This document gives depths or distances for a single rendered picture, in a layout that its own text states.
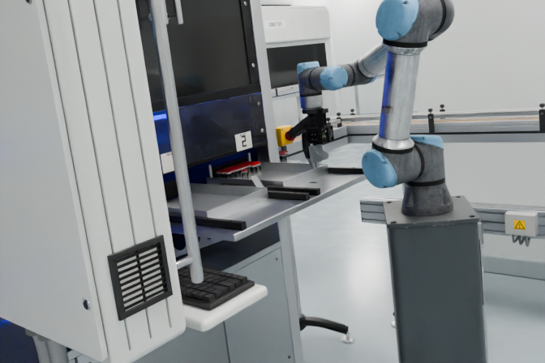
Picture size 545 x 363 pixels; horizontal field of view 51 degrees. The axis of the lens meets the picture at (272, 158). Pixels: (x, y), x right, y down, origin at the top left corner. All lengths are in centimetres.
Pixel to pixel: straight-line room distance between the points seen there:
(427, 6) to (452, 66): 171
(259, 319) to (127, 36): 141
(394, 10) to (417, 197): 56
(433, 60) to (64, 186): 255
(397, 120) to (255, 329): 100
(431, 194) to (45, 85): 114
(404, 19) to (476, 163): 187
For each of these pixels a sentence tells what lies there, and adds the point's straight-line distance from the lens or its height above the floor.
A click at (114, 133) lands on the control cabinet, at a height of 120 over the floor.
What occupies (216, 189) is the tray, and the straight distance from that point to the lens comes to 186.
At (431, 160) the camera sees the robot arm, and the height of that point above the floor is 95.
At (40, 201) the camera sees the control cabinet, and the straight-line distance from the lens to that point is 105.
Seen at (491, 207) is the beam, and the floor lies 55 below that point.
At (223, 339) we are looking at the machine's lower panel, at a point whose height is 37.
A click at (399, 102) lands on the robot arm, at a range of 155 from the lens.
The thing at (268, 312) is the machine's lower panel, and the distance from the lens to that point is 221.
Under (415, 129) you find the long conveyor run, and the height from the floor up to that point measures 91.
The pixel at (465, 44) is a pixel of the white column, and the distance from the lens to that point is 317.
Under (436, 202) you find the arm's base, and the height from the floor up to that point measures 83.
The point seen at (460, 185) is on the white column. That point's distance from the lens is 330.
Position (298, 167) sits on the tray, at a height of 90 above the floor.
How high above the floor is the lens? 129
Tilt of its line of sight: 10 degrees down
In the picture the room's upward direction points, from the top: 7 degrees counter-clockwise
